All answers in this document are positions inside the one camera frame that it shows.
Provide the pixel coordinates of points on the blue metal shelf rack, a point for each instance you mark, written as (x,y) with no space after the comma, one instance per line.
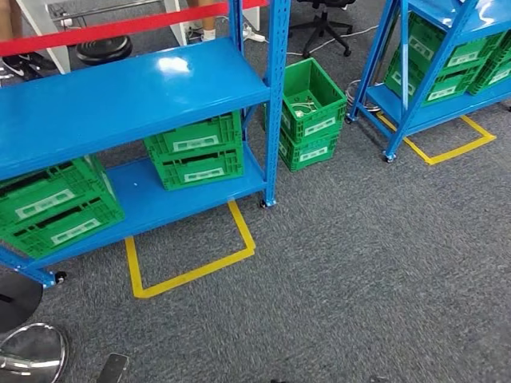
(447,113)
(119,100)

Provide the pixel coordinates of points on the yellow floor tape square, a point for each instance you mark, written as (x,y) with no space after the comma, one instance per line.
(459,153)
(243,227)

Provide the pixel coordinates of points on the open green plastic crate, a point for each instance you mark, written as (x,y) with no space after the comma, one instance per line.
(315,74)

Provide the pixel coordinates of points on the small white power strip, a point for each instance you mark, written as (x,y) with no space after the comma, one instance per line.
(255,37)

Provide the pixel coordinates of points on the person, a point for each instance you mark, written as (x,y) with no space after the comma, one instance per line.
(12,21)
(207,24)

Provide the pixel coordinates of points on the black office chair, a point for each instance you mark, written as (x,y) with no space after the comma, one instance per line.
(321,24)

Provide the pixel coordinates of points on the red barrier belt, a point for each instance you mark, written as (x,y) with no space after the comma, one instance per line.
(119,29)

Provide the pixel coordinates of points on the black seat chrome stool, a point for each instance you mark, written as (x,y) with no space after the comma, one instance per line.
(103,50)

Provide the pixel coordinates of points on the black flat object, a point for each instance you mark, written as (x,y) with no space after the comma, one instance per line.
(113,369)

